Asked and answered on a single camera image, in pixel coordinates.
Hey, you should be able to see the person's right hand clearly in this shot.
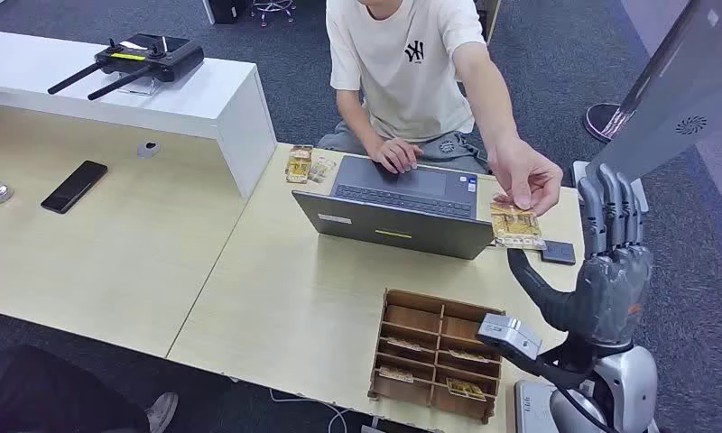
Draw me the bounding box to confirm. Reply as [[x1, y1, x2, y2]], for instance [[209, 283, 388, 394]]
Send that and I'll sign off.
[[369, 137, 425, 176]]

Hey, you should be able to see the person's left hand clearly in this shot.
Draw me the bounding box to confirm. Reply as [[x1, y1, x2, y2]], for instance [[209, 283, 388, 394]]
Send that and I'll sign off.
[[487, 138, 564, 217]]

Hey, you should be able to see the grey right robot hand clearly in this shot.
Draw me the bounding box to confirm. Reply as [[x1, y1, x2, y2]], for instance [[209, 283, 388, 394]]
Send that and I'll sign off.
[[507, 164, 654, 349]]

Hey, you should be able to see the black card reader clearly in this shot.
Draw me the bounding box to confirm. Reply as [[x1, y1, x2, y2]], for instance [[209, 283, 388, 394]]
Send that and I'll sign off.
[[540, 240, 578, 266]]

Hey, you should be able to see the pale clear card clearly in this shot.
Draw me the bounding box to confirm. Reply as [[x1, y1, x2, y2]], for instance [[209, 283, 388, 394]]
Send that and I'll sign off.
[[308, 156, 337, 184]]

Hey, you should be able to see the person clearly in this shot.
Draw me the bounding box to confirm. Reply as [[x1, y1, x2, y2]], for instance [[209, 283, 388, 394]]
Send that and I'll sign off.
[[316, 0, 566, 217]]

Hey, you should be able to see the wooden card organizer box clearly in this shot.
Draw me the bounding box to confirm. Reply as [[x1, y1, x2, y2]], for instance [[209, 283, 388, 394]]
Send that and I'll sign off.
[[367, 289, 507, 426]]

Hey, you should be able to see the grey laptop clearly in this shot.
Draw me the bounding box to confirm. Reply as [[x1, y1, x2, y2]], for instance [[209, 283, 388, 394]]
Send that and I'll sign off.
[[292, 153, 495, 261]]

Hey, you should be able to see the round dark stand base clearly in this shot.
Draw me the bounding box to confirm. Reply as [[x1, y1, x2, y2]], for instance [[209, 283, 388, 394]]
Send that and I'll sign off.
[[583, 102, 637, 144]]

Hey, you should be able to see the white box with QR label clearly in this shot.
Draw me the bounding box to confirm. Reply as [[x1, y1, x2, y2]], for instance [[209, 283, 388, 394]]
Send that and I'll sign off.
[[513, 379, 560, 433]]

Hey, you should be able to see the grey display kiosk stand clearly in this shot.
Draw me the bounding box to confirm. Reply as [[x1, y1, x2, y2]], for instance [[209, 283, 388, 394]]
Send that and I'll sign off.
[[571, 0, 722, 215]]

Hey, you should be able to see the chrome office chair base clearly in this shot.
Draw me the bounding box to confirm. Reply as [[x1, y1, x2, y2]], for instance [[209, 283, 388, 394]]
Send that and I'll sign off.
[[250, 0, 296, 28]]

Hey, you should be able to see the white desk riser shelf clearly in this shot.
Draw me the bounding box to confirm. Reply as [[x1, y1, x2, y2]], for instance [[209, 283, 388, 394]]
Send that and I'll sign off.
[[0, 28, 279, 198]]

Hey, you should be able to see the black cabinet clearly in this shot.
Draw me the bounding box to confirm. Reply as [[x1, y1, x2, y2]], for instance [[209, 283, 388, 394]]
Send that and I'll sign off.
[[202, 0, 252, 25]]

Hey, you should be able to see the black remote controller with antennas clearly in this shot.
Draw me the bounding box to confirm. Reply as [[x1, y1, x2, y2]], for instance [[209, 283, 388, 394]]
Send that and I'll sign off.
[[47, 32, 206, 102]]

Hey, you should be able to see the clear acrylic stand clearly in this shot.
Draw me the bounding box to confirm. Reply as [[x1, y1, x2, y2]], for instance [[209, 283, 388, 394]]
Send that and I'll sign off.
[[116, 74, 161, 97]]

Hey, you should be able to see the black smartphone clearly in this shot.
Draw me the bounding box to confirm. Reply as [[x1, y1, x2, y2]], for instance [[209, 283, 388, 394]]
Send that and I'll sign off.
[[40, 160, 109, 215]]

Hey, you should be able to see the bystander's shoe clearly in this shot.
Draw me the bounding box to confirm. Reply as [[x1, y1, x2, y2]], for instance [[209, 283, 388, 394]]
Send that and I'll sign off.
[[144, 391, 180, 433]]

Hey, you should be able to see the bystander's leg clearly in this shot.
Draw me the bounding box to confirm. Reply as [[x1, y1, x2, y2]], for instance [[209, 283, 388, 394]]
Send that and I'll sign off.
[[0, 343, 153, 433]]

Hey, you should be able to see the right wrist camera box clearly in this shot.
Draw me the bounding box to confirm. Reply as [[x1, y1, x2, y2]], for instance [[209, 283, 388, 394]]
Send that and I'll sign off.
[[476, 313, 544, 363]]

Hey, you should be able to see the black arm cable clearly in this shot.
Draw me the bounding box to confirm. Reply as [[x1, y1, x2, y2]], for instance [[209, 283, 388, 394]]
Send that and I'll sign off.
[[542, 352, 619, 433]]

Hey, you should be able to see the white cable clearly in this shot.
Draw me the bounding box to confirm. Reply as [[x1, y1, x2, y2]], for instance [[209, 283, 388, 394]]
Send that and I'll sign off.
[[268, 388, 350, 433]]

